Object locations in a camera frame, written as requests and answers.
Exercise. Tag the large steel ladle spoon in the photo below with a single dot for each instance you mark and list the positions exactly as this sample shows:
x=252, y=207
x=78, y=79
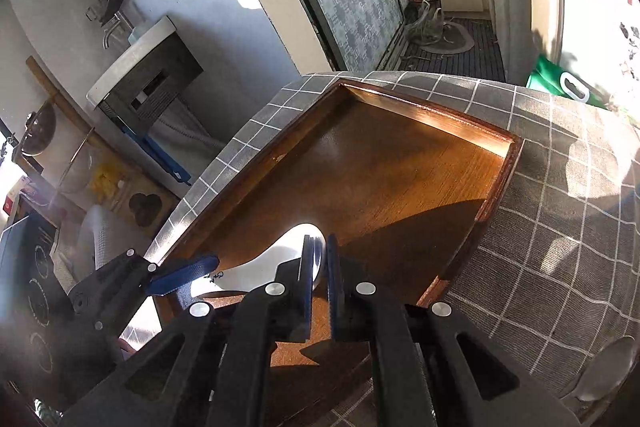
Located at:
x=606, y=371

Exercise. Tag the grey checked tablecloth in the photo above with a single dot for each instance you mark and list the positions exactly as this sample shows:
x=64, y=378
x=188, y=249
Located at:
x=555, y=275

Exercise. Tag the white ceramic spoon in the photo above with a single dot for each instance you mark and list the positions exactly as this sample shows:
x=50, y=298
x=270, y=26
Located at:
x=263, y=269

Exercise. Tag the green box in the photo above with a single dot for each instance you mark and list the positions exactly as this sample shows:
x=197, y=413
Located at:
x=550, y=78

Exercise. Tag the wooden utensil tray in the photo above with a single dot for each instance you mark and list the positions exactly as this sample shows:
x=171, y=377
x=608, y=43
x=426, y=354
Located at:
x=405, y=186

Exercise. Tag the oval floor mat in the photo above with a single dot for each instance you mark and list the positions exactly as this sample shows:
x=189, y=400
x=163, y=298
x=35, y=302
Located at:
x=455, y=40

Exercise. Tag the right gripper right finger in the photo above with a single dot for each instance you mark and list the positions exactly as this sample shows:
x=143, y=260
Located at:
x=432, y=366

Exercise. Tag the dark pot lid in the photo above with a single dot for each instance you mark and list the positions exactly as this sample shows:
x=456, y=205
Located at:
x=40, y=128

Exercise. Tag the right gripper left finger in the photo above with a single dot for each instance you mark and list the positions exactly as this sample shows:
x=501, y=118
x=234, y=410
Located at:
x=209, y=366

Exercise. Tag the white sink cabinet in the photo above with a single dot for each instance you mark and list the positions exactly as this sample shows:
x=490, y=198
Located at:
x=141, y=84

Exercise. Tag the plastic bag on floor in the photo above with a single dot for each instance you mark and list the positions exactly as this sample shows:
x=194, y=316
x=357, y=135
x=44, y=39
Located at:
x=425, y=22

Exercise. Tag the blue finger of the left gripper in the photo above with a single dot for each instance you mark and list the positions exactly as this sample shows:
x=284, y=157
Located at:
x=173, y=274

